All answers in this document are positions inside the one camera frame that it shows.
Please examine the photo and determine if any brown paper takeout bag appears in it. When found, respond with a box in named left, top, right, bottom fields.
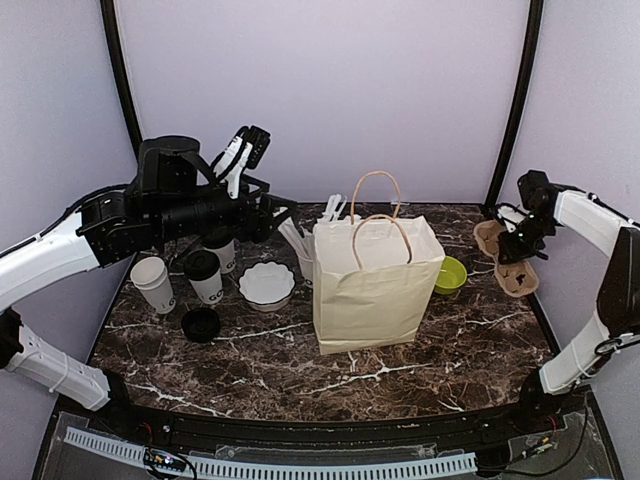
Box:
left=312, top=170, right=447, bottom=357

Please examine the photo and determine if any white slotted cable duct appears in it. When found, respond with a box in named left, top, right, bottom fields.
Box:
left=64, top=425, right=477, bottom=479

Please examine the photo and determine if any wrapped white straw bundle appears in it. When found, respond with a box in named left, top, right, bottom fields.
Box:
left=278, top=194, right=348, bottom=261

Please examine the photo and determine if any black coffee cup lid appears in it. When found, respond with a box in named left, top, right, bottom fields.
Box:
left=183, top=250, right=220, bottom=281

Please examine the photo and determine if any brown cardboard cup carrier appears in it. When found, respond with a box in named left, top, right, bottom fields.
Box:
left=473, top=220, right=539, bottom=298

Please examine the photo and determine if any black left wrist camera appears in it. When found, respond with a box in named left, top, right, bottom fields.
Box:
left=135, top=135, right=201, bottom=196

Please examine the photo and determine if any white paper cup with straws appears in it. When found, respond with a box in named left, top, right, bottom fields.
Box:
left=298, top=255, right=314, bottom=288

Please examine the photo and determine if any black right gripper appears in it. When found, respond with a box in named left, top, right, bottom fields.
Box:
left=498, top=213, right=557, bottom=264

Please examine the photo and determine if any stack of white paper cups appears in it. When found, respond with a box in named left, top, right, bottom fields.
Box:
left=130, top=257, right=175, bottom=314

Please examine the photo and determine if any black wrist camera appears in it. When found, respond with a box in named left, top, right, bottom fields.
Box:
left=517, top=170, right=549, bottom=211
left=135, top=135, right=201, bottom=196

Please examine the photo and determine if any lime green bowl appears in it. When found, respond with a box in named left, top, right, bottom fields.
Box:
left=434, top=256, right=467, bottom=295

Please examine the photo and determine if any black right frame post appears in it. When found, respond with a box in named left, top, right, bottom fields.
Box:
left=481, top=0, right=544, bottom=217

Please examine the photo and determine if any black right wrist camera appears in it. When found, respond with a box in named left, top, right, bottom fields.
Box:
left=517, top=170, right=549, bottom=211

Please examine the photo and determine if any white scalloped bowl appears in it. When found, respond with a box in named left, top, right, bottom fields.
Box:
left=239, top=262, right=296, bottom=313

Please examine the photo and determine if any white paper coffee cup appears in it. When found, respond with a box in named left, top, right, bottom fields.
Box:
left=188, top=270, right=223, bottom=305

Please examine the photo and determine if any stack of black lids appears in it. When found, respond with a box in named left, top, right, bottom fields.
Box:
left=181, top=308, right=221, bottom=344

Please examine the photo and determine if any black frame post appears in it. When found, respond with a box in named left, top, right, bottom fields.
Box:
left=481, top=0, right=544, bottom=217
left=99, top=0, right=143, bottom=155

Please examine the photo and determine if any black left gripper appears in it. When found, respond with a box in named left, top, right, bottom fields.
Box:
left=154, top=174, right=298, bottom=243

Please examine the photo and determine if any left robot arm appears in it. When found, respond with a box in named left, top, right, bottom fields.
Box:
left=1, top=185, right=297, bottom=436

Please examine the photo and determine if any black left frame post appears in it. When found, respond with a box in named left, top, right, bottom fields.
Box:
left=99, top=0, right=143, bottom=155

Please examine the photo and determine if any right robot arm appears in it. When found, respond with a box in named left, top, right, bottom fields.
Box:
left=497, top=171, right=639, bottom=434

